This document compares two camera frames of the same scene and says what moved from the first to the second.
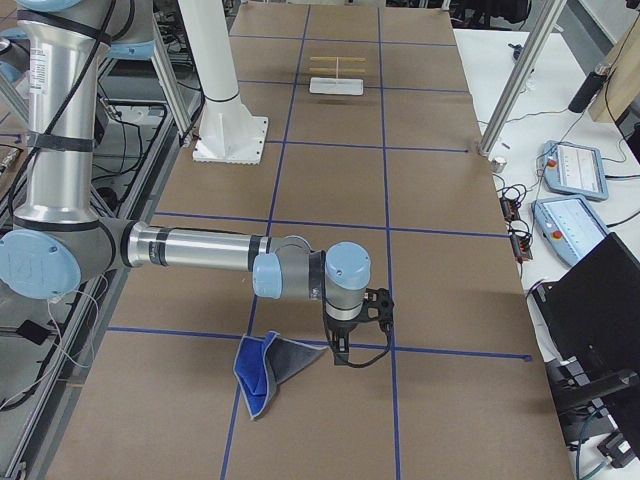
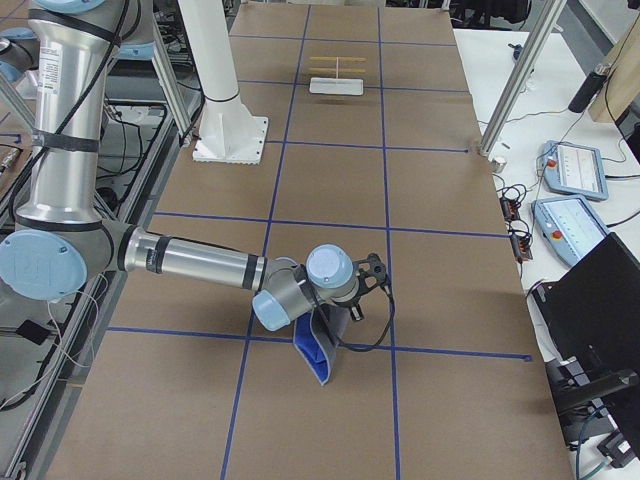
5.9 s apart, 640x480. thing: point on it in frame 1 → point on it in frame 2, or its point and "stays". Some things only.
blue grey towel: x=262 y=363 → x=316 y=335
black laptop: x=592 y=315 stays
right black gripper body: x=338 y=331 → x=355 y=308
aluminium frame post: x=539 y=35 stays
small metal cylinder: x=498 y=164 stays
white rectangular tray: x=336 y=85 stays
